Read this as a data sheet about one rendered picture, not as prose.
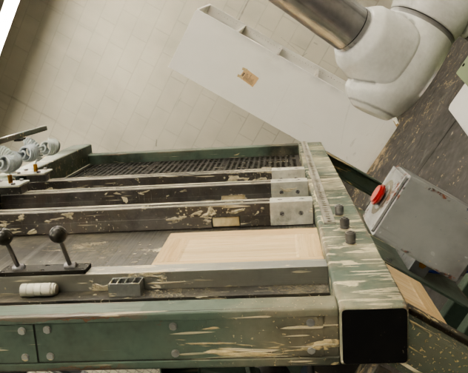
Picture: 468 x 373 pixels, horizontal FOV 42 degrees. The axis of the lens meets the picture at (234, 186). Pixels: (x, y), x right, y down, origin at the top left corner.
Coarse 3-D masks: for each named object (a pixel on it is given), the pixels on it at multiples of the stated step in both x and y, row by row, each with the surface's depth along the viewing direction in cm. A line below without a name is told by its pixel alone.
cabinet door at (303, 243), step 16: (176, 240) 165; (192, 240) 166; (208, 240) 165; (224, 240) 164; (240, 240) 163; (256, 240) 162; (272, 240) 161; (288, 240) 160; (304, 240) 158; (160, 256) 152; (176, 256) 151; (192, 256) 151; (208, 256) 151; (224, 256) 150; (240, 256) 149; (256, 256) 148; (272, 256) 148; (288, 256) 147; (304, 256) 145; (320, 256) 145
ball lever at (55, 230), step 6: (54, 228) 130; (60, 228) 130; (54, 234) 129; (60, 234) 130; (66, 234) 131; (54, 240) 130; (60, 240) 130; (66, 252) 134; (66, 258) 136; (66, 264) 137; (72, 264) 137
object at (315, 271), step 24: (168, 264) 139; (192, 264) 138; (216, 264) 137; (240, 264) 136; (264, 264) 135; (288, 264) 134; (312, 264) 133; (0, 288) 138; (72, 288) 136; (96, 288) 136; (144, 288) 135; (168, 288) 135
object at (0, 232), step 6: (6, 228) 132; (0, 234) 130; (6, 234) 131; (12, 234) 132; (0, 240) 130; (6, 240) 131; (12, 240) 133; (6, 246) 134; (12, 252) 135; (12, 258) 136; (18, 264) 138; (24, 264) 139
